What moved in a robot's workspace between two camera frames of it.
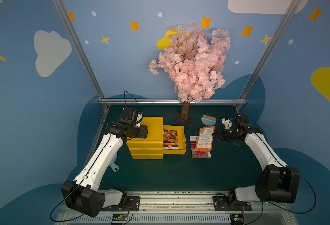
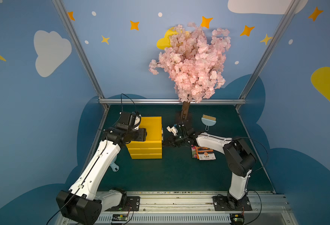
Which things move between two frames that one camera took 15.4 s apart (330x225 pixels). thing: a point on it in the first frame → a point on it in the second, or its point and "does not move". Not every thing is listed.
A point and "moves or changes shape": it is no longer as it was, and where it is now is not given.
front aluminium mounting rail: x=186 y=208 does not move
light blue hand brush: x=208 y=121 does not move
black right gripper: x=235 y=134 → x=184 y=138
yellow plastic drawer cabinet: x=151 y=147 does not move
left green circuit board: x=119 y=217 does not move
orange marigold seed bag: x=170 y=141 moves or changes shape
